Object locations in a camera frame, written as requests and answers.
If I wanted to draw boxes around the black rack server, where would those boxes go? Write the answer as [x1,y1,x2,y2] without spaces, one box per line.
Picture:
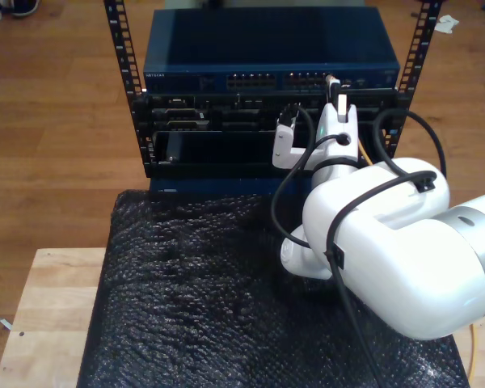
[131,91,406,134]

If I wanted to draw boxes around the black shoe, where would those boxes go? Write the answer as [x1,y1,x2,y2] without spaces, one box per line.
[11,0,41,18]

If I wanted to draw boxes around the black perforated rack post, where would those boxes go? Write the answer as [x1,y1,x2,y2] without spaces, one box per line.
[382,0,445,179]
[103,0,157,179]

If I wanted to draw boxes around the black bubble mat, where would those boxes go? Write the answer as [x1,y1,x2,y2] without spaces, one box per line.
[77,188,470,388]

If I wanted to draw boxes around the yellow network cable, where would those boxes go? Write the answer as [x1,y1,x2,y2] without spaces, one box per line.
[325,74,479,383]

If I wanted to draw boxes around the blue rack base unit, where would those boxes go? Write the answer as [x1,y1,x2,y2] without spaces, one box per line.
[148,175,320,196]

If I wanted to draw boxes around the crumpled white paper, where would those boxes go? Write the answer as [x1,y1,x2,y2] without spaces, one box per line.
[433,14,461,36]

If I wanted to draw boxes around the blue network switch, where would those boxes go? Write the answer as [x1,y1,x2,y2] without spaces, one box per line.
[142,7,401,92]

